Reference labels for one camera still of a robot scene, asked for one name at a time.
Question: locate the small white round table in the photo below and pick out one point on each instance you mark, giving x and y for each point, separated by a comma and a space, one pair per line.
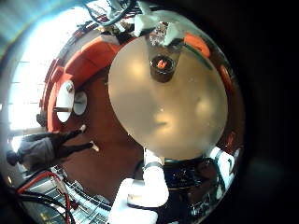
80, 102

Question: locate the curved orange sofa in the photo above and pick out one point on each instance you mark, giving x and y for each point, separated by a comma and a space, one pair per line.
93, 56

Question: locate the black equipment box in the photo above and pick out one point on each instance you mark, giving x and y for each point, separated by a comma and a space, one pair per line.
190, 183

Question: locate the person in grey top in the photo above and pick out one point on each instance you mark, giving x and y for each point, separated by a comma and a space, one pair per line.
40, 149

